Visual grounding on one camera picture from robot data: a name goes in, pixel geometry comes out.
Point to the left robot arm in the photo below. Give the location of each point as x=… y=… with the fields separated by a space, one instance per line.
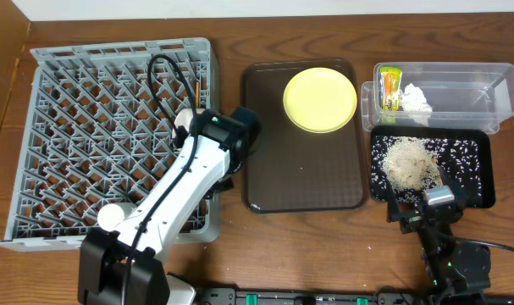
x=121 y=261

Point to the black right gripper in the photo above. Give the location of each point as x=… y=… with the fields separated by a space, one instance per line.
x=415 y=215

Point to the dark brown serving tray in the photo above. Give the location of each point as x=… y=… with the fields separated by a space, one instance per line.
x=292 y=170

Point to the yellow green snack wrapper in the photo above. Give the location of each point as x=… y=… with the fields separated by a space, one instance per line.
x=390 y=87

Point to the black waste tray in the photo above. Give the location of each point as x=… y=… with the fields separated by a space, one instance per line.
x=465 y=155

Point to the rice food waste pile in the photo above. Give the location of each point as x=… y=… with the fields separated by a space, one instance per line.
x=409 y=165

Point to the yellow round plate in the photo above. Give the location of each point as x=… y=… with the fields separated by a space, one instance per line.
x=320 y=100

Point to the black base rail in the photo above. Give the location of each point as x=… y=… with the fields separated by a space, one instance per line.
x=384 y=296

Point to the white tissue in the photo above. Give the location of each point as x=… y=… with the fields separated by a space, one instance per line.
x=416 y=105

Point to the grey dishwasher rack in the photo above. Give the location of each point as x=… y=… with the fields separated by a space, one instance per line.
x=98 y=131

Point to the white paper cup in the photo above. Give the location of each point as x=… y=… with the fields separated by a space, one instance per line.
x=112 y=214

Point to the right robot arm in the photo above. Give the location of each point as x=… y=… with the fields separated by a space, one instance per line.
x=456 y=267

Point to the wooden chopstick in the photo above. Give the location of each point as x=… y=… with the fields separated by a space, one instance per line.
x=198 y=94

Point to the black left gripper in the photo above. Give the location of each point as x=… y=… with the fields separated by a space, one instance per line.
x=248 y=125

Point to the clear plastic waste bin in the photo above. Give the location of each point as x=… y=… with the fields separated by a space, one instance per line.
x=463 y=95

